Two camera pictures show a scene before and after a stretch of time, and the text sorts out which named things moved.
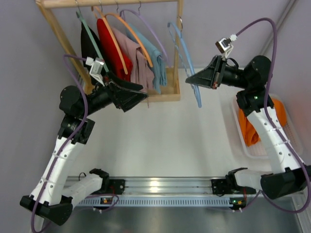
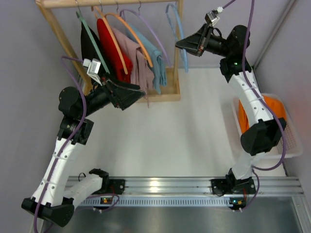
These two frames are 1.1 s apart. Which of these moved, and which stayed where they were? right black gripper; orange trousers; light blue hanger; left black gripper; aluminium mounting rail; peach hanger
Moved: right black gripper; light blue hanger
Stayed: left black gripper; aluminium mounting rail; peach hanger; orange trousers
